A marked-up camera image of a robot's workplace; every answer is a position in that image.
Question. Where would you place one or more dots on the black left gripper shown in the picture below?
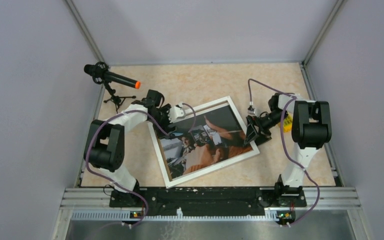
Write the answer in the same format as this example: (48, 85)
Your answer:
(160, 132)

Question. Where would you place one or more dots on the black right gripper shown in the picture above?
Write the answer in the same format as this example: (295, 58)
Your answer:
(263, 134)

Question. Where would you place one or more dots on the white wooden picture frame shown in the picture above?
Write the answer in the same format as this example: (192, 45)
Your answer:
(209, 138)

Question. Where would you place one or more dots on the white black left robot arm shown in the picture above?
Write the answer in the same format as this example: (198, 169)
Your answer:
(105, 146)

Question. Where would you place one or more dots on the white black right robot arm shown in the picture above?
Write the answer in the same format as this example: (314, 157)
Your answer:
(311, 128)

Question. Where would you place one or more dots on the yellow green toy window block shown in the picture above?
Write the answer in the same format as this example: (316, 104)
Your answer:
(287, 124)

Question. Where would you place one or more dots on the black tripod microphone stand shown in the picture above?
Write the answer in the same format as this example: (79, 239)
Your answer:
(115, 99)

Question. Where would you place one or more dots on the black microphone orange tip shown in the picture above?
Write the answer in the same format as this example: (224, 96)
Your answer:
(100, 74)

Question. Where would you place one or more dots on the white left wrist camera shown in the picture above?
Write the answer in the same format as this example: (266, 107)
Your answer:
(176, 112)

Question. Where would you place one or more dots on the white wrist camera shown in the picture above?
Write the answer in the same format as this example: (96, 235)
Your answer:
(251, 110)
(176, 112)

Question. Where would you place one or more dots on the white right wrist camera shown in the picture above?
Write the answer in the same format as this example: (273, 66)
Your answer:
(251, 110)

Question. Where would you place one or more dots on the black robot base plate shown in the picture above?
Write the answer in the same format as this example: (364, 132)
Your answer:
(205, 201)

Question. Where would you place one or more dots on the aluminium front rail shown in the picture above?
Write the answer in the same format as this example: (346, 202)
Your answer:
(332, 213)

